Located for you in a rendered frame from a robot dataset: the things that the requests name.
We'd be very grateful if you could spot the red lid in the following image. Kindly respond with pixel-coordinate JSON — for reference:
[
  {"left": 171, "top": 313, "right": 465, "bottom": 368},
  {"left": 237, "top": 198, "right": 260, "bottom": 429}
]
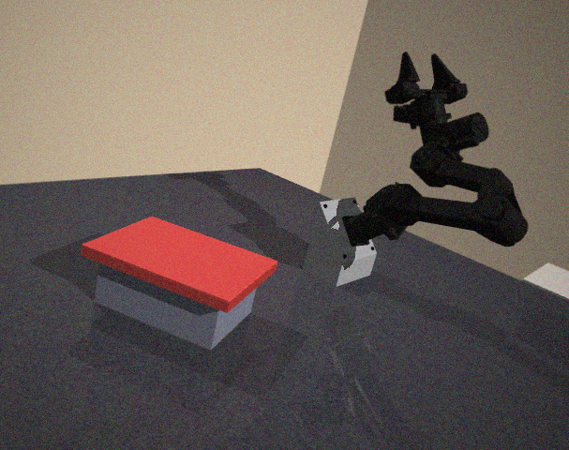
[{"left": 81, "top": 217, "right": 278, "bottom": 313}]

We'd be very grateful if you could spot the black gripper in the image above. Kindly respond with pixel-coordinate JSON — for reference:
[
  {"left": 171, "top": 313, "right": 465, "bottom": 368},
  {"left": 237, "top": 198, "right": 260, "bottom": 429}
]
[{"left": 385, "top": 52, "right": 468, "bottom": 129}]

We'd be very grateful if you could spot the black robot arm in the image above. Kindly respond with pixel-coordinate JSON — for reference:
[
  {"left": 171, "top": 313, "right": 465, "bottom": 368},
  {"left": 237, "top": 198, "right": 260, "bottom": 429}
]
[{"left": 342, "top": 112, "right": 529, "bottom": 247}]

